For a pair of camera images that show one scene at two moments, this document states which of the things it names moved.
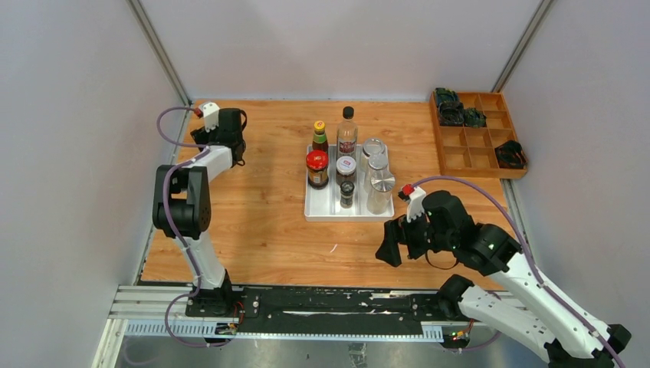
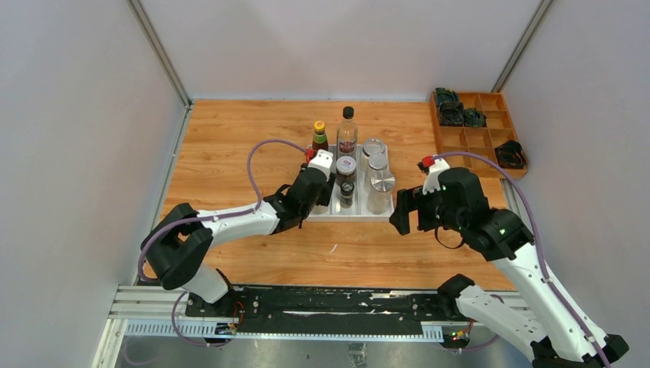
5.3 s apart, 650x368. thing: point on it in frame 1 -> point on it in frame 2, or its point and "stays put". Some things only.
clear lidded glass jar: [371, 146] stays put
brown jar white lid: [346, 166] stays put
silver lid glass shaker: [377, 162] stays put
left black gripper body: [202, 138] -> [323, 198]
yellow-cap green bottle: [320, 137] stays put
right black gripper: [399, 230] -> [408, 200]
